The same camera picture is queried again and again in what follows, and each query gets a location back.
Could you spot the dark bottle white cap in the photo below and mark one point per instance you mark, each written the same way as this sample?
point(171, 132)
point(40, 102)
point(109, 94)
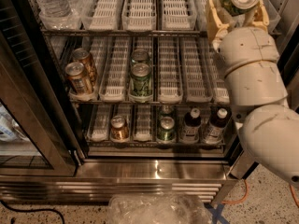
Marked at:
point(217, 122)
point(190, 126)

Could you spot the stainless steel fridge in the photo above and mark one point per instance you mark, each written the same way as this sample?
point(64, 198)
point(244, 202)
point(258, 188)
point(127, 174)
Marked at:
point(183, 69)

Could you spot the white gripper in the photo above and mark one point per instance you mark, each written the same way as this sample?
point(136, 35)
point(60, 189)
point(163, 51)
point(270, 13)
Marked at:
point(248, 48)

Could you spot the gold can rear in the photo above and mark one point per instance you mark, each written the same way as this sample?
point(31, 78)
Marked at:
point(83, 56)

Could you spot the glass fridge door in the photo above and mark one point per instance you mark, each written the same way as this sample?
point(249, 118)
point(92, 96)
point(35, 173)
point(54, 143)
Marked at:
point(34, 93)

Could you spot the gold can bottom shelf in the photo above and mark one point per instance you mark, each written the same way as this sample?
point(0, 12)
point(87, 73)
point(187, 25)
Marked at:
point(119, 128)

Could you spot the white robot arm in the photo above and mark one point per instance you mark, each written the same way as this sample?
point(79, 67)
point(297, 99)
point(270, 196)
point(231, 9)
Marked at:
point(269, 134)

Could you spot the bottom wire shelf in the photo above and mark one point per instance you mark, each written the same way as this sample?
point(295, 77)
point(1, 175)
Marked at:
point(108, 143)

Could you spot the wire shelf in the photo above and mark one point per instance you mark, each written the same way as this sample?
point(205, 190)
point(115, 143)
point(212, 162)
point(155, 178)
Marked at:
point(98, 102)
point(122, 33)
point(108, 143)

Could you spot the top wire shelf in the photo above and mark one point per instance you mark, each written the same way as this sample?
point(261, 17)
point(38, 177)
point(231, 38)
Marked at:
point(122, 33)

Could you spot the green can bottom shelf rear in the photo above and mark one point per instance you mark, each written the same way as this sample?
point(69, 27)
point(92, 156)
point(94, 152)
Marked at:
point(166, 111)

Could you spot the middle wire shelf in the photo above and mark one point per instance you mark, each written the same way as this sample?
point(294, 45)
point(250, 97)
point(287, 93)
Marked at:
point(98, 102)

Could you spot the green can bottom shelf front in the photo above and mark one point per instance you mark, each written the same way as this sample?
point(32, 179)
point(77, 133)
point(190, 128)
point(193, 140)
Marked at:
point(166, 130)

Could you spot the clear plastic bag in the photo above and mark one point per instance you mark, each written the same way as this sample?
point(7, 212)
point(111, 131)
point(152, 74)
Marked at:
point(157, 209)

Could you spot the dark bottle white cap left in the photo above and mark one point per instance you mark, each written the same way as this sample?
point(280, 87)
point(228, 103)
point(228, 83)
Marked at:
point(190, 126)

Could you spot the gold can front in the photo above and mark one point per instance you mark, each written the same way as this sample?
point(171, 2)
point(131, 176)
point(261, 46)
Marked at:
point(77, 75)

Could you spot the green can middle shelf front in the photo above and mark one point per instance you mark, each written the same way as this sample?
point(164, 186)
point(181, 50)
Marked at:
point(141, 80)

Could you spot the dark bottle white cap right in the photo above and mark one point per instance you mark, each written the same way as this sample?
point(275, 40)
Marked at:
point(217, 122)

